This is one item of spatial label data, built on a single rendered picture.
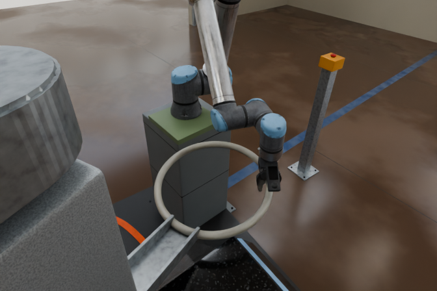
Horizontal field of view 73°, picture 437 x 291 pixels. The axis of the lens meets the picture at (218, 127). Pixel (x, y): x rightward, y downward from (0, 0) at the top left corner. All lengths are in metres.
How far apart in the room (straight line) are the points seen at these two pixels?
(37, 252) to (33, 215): 0.05
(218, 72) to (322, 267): 1.55
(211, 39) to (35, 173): 0.90
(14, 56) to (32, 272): 0.27
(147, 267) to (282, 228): 1.45
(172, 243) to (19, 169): 0.79
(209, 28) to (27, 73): 0.87
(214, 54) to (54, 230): 0.87
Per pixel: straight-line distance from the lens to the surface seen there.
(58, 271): 0.50
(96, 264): 0.56
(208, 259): 1.18
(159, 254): 1.07
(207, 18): 1.20
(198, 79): 1.65
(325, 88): 2.28
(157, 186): 1.25
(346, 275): 2.26
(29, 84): 0.38
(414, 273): 2.48
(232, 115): 1.09
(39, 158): 0.38
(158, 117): 1.77
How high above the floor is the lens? 1.85
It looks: 36 degrees down
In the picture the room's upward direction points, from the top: 2 degrees clockwise
